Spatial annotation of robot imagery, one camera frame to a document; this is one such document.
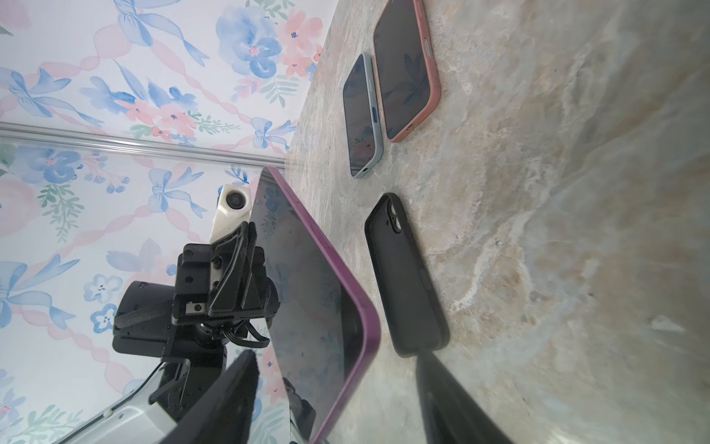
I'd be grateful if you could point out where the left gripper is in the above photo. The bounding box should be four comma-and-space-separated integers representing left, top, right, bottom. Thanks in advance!
113, 222, 277, 362

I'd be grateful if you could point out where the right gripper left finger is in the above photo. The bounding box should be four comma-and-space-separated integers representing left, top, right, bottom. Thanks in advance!
163, 350, 259, 444

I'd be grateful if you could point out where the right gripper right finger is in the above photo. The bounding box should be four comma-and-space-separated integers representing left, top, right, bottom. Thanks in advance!
416, 353, 512, 444

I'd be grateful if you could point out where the black phone case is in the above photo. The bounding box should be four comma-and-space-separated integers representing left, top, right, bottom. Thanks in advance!
364, 192, 450, 357

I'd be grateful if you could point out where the black phone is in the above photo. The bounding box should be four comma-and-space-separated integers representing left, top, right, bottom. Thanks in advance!
251, 168, 381, 443
373, 0, 431, 140
343, 54, 378, 173

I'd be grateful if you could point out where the light blue phone case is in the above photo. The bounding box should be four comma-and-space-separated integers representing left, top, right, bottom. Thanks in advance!
342, 52, 385, 179

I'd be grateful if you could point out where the pink phone case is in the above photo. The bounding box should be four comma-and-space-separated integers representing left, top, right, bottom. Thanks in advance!
373, 0, 442, 142

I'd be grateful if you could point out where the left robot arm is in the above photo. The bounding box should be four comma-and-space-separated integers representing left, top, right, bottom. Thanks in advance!
66, 222, 277, 443

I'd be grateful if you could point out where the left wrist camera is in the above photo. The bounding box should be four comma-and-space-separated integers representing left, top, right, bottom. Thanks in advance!
209, 184, 253, 243

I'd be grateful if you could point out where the left corner aluminium post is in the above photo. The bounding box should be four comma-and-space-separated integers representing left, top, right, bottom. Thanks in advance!
1, 122, 286, 169

